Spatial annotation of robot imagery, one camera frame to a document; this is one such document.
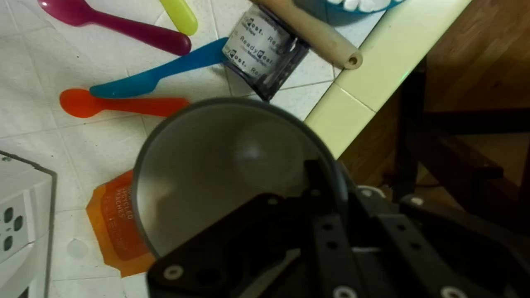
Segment blue bowl with filters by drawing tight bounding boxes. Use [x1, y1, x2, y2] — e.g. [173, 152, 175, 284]
[294, 0, 405, 24]

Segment blue plastic spoon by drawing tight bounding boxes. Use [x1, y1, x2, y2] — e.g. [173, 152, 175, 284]
[89, 38, 226, 99]

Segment orange snack pouch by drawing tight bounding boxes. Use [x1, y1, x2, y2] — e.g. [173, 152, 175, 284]
[85, 170, 153, 276]

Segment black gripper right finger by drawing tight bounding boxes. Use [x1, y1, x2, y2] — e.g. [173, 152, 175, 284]
[307, 160, 486, 298]

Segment dark glass jar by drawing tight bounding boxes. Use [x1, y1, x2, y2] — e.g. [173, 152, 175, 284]
[221, 5, 309, 101]

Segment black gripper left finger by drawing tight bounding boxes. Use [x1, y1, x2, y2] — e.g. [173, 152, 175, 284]
[147, 193, 304, 298]

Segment yellow-green plastic spoon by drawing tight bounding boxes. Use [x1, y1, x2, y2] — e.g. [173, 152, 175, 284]
[158, 0, 198, 34]

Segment white microwave oven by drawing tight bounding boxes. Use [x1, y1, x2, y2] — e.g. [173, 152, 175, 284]
[0, 150, 56, 298]

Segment magenta plastic spoon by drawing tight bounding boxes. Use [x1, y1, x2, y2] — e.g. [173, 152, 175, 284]
[36, 0, 191, 56]

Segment orange plastic spoon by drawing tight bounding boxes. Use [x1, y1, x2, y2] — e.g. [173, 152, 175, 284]
[59, 89, 190, 117]

